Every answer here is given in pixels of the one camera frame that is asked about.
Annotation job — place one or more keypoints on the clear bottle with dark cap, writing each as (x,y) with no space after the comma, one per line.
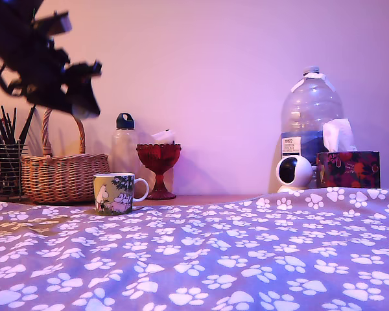
(124,145)

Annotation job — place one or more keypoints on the red glass goblet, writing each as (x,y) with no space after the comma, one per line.
(159,160)

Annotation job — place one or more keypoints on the cartoon print ceramic mug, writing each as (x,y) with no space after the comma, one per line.
(113,194)

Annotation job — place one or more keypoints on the paw print cloth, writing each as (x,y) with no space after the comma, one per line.
(278,252)

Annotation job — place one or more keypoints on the white tissue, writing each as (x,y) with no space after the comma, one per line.
(337,134)

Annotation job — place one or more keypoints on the small white round camera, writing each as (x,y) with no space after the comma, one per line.
(294,175)

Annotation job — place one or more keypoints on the large clear water bottle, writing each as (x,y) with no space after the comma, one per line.
(309,110)

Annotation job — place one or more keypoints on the floral tissue box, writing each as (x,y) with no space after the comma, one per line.
(348,170)

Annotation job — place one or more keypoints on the white packet in goblet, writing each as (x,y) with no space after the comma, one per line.
(163,136)

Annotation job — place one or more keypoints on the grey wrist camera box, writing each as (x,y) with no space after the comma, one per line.
(63,23)

